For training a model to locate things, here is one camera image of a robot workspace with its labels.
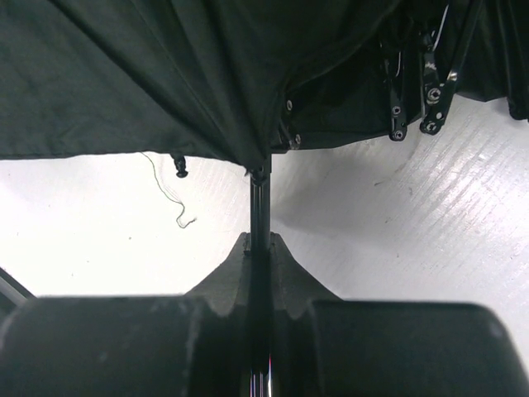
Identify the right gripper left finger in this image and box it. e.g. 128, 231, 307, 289
1, 234, 250, 396

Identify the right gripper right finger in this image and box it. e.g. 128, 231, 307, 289
270, 233, 528, 396

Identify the black folding umbrella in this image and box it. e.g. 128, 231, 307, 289
1, 1, 528, 396

